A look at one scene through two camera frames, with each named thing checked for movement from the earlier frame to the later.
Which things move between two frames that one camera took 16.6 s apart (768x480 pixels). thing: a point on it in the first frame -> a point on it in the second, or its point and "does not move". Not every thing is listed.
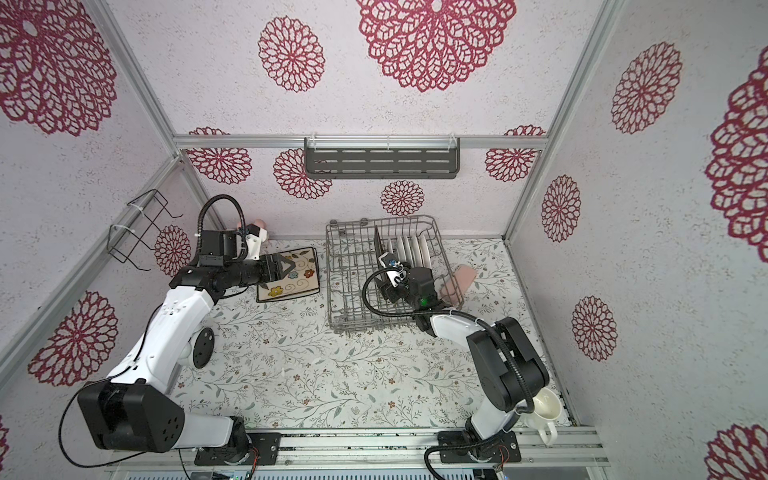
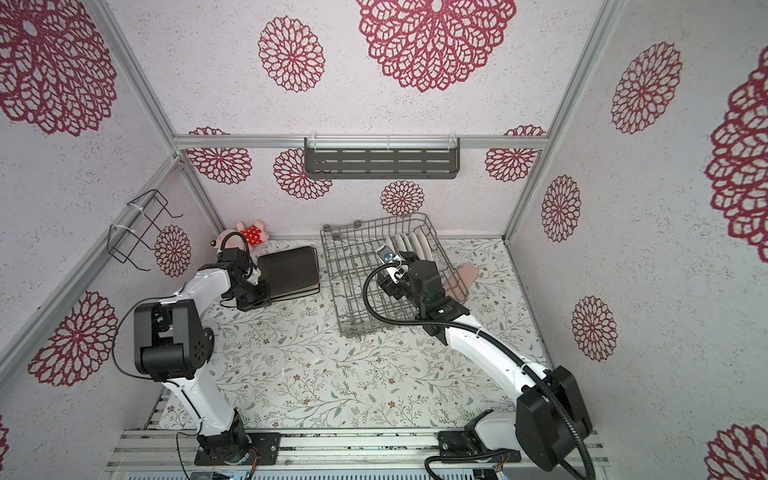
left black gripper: (277, 271) -> (262, 300)
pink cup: (461, 280) does not move
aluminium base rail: (578, 448) does not move
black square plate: (378, 248) -> (290, 273)
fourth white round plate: (424, 250) does not move
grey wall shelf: (382, 158) does not move
